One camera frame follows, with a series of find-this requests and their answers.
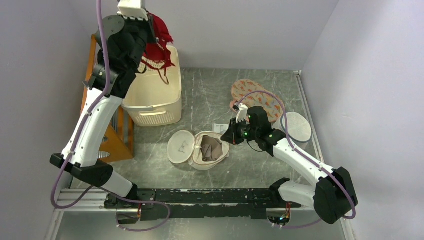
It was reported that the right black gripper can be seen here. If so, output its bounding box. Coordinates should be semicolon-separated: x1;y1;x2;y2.
221;116;259;145

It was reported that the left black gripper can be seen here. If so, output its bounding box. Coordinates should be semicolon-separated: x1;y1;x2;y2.
119;7;161;70

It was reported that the taupe bra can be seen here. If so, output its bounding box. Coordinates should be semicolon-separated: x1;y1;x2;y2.
200;136;223;162

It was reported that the red bra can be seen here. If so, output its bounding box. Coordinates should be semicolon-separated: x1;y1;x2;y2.
141;13;176;85

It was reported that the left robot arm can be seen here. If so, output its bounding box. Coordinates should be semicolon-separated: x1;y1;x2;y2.
50;15;156;208

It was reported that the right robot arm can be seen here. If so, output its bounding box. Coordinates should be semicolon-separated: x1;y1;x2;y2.
221;103;358;224

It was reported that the cream plastic laundry basket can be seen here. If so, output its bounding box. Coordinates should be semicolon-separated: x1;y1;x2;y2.
121;45;182;127

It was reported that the packaged ruler set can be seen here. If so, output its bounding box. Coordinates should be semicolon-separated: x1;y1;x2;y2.
212;123;229;134

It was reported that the orange wooden rack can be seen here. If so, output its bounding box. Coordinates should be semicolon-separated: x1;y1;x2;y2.
81;34;135;163

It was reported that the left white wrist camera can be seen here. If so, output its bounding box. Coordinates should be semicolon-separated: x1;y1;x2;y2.
117;0;149;21

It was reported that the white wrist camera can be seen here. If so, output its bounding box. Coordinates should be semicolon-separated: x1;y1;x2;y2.
117;0;149;21
232;103;249;124

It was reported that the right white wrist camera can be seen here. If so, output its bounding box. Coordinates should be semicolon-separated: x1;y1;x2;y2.
232;103;249;124

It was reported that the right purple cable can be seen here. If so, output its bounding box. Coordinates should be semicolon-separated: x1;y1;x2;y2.
236;91;357;230

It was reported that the purple cable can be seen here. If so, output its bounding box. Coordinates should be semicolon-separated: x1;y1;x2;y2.
236;91;357;230
50;0;114;210

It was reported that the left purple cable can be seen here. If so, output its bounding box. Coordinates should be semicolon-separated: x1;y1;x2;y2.
50;0;114;210

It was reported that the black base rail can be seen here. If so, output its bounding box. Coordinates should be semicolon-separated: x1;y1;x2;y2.
104;188;301;221

